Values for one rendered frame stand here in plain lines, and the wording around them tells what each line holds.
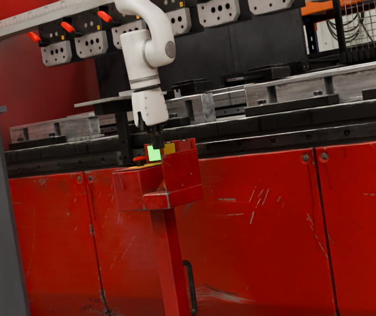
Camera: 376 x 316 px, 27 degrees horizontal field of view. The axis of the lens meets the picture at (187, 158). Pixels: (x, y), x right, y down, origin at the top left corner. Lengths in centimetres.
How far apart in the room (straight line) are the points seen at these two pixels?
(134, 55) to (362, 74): 63
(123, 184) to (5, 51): 134
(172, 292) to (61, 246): 81
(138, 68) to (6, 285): 68
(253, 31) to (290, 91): 76
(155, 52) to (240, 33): 104
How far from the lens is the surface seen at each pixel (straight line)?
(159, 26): 214
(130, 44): 218
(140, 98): 217
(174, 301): 231
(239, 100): 281
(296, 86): 236
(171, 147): 233
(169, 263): 228
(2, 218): 201
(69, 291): 304
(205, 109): 259
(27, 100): 349
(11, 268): 203
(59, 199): 297
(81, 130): 301
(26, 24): 319
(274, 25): 304
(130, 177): 225
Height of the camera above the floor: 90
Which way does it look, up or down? 3 degrees down
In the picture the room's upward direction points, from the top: 9 degrees counter-clockwise
